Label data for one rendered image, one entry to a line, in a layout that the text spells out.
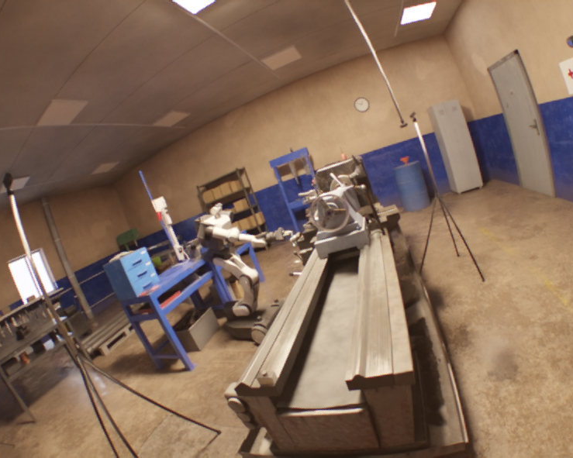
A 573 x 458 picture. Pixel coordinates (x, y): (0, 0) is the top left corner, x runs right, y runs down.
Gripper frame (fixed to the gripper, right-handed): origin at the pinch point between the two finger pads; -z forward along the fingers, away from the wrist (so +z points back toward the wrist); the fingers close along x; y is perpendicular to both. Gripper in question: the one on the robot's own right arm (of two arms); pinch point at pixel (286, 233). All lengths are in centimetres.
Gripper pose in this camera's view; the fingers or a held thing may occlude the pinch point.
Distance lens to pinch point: 234.3
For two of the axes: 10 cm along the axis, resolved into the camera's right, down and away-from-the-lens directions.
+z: -9.0, 2.7, 3.5
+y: -4.0, -1.9, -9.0
